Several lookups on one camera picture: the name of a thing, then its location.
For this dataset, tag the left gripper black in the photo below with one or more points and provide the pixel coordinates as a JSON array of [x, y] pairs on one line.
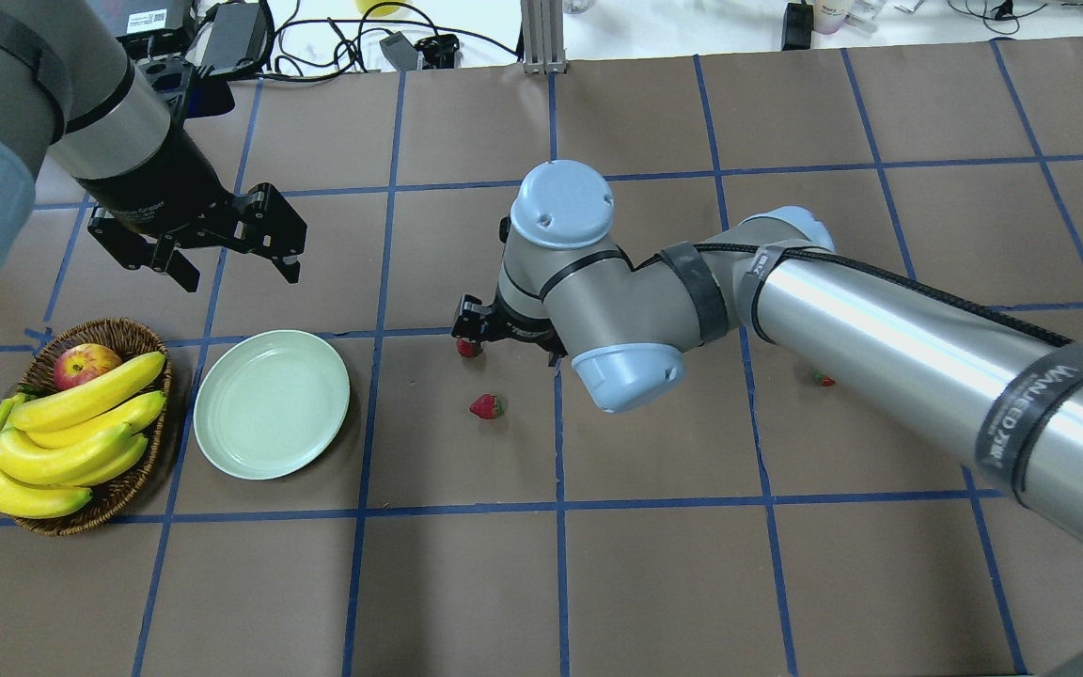
[[154, 191]]

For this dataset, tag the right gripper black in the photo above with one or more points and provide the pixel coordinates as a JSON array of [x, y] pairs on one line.
[[472, 318]]

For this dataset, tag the red strawberry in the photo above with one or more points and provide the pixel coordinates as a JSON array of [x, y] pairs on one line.
[[468, 349], [488, 407], [822, 379]]

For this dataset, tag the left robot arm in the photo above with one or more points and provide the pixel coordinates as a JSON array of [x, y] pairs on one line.
[[70, 91]]

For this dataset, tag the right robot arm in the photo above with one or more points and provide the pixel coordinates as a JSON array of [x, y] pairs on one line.
[[1003, 396]]

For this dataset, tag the light green plate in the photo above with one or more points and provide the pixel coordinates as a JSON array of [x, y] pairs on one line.
[[271, 405]]

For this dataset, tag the wicker basket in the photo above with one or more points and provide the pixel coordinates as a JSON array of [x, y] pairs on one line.
[[128, 338]]

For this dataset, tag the red apple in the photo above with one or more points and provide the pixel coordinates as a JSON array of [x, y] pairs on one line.
[[82, 363]]

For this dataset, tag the black power adapter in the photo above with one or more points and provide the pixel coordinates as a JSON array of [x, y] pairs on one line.
[[240, 43]]

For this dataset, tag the yellow tape roll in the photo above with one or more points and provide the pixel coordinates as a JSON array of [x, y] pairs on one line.
[[373, 9]]

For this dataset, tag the yellow banana bunch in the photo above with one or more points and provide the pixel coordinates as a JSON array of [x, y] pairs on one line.
[[89, 444]]

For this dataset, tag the aluminium frame post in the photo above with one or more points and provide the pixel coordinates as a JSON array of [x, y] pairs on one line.
[[544, 49]]

